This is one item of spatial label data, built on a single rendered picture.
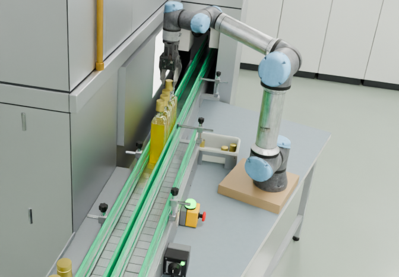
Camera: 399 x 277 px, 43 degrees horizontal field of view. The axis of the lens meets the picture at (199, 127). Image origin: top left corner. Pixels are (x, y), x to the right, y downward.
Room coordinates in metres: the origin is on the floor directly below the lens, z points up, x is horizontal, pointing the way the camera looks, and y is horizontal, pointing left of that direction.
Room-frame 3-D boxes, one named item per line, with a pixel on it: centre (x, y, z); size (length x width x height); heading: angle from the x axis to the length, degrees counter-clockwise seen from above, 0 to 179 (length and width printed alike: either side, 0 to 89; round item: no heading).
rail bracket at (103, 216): (1.36, 0.31, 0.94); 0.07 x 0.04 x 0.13; 83
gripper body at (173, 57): (2.04, 0.15, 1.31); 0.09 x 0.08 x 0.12; 173
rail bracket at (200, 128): (2.09, 0.02, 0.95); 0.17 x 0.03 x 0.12; 83
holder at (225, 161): (2.19, -0.06, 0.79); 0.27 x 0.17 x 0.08; 83
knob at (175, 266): (1.32, 0.04, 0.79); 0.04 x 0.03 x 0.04; 83
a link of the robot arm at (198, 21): (2.01, 0.06, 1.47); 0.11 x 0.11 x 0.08; 62
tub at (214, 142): (2.19, -0.09, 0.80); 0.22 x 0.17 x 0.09; 83
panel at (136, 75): (2.26, 0.26, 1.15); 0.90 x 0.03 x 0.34; 173
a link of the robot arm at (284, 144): (1.93, -0.34, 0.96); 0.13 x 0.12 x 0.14; 152
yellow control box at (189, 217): (1.65, 0.00, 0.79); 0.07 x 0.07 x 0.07; 83
